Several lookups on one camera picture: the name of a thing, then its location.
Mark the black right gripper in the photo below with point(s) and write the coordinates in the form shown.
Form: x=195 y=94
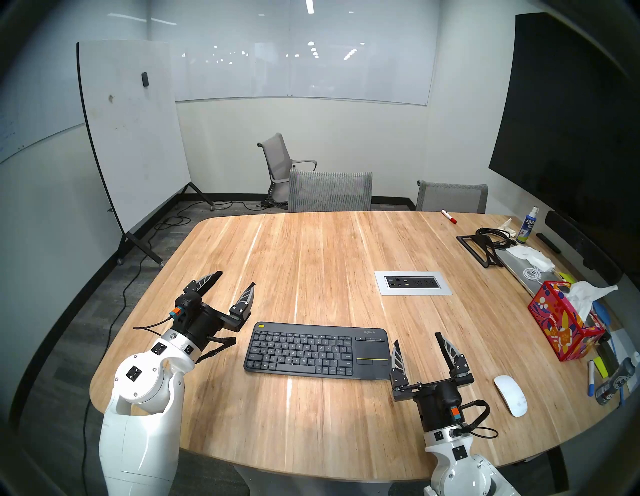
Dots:
x=440 y=402

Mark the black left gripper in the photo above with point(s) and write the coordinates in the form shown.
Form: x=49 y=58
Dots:
x=200 y=322

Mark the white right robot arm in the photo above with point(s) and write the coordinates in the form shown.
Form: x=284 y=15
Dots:
x=460 y=475

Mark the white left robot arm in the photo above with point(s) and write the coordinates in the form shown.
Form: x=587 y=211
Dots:
x=140 y=425

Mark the silver table power outlet panel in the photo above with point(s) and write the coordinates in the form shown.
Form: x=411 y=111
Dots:
x=412 y=283

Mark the silver laptop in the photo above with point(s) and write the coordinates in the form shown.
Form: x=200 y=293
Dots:
x=520 y=275

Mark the black laptop stand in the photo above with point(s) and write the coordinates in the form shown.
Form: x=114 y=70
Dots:
x=484 y=243

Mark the red floral tissue box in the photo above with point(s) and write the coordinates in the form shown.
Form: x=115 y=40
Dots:
x=560 y=325

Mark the wide grey mesh chair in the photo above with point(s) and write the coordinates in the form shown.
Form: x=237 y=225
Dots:
x=330 y=192

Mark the red whiteboard marker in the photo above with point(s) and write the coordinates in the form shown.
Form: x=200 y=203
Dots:
x=448 y=216

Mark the grey office chair with armrests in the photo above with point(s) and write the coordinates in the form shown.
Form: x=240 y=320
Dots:
x=275 y=150

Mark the crumpled white tissue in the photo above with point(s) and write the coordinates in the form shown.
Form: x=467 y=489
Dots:
x=507 y=225

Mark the blue marker pen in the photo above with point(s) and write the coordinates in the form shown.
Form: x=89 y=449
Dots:
x=591 y=377

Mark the yellow sticky note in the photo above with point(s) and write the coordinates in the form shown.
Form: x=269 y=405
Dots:
x=566 y=277

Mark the grey fabric chair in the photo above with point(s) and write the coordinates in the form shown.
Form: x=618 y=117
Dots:
x=452 y=199

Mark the whiteboard cleaner spray bottle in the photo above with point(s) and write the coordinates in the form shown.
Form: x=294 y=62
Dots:
x=527 y=227

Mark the rolling whiteboard on black stand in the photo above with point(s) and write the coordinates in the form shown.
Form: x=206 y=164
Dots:
x=135 y=140

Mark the blue plastic item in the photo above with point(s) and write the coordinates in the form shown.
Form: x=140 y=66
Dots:
x=602 y=314

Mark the grey and black can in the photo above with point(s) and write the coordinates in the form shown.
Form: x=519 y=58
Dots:
x=612 y=385

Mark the black video sound bar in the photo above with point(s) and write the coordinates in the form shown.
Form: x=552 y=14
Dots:
x=580 y=245

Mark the white paper sheet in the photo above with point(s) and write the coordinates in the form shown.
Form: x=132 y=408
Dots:
x=622 y=345

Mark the wall glass whiteboard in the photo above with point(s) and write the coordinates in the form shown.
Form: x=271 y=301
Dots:
x=300 y=75
x=35 y=90

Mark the large black wall screen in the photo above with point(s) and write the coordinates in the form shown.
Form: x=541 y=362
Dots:
x=565 y=125

